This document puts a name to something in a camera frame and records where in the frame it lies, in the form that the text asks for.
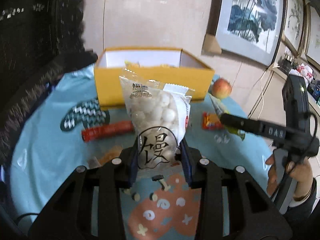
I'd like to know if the framed lotus painting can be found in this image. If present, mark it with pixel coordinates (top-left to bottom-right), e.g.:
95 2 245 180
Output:
203 0 286 66

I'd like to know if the yellow cardboard shoe box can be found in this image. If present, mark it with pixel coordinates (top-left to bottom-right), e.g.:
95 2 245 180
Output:
94 47 215 109

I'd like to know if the red long biscuit pack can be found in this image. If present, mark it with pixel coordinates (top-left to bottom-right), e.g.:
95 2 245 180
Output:
81 121 135 142

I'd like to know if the cardboard frame corner protector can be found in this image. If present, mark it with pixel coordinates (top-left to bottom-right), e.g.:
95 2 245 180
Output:
202 34 222 55

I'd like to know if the person's right hand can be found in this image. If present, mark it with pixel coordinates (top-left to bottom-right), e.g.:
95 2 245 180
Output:
265 153 315 202

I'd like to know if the yellow-green snack packet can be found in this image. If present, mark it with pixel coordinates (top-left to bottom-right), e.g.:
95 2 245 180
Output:
208 93 246 141

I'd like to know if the round bread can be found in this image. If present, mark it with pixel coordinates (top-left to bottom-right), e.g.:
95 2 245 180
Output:
88 145 124 169

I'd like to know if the light blue cartoon tablecloth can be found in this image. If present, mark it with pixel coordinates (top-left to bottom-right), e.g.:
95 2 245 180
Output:
9 65 271 239

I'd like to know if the white cable on floor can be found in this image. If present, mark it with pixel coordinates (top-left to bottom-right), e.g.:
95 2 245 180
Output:
247 64 279 120

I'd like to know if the bag of white steamed buns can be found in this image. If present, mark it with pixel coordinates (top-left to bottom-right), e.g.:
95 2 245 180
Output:
119 67 195 178

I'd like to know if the red apple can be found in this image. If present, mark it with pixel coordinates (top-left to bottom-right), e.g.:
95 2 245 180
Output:
212 78 232 100

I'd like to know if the dark carved wooden furniture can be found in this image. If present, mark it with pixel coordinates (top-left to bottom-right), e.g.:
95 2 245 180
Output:
1 0 98 164

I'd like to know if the red orange snack packet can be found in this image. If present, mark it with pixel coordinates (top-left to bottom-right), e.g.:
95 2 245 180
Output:
202 112 224 131

